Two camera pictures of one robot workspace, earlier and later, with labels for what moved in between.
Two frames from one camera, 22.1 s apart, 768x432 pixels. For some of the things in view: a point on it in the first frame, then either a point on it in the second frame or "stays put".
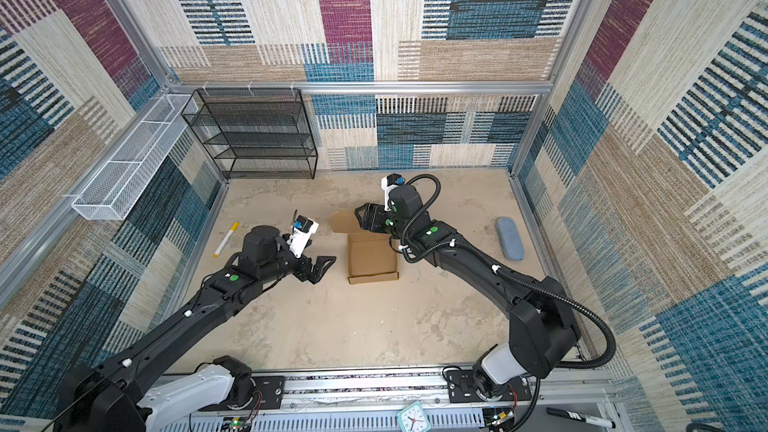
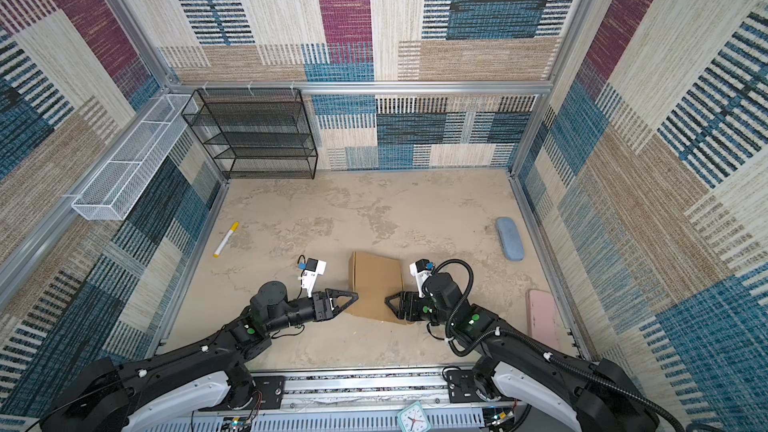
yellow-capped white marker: (226, 238) stays put
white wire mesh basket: (122, 180) stays put
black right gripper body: (382, 221) → (418, 308)
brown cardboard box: (371, 256) → (373, 278)
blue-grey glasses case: (509, 238) stays put
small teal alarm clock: (412, 418) stays put
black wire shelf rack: (255, 133) stays put
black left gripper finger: (321, 267) → (333, 294)
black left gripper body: (301, 269) → (318, 306)
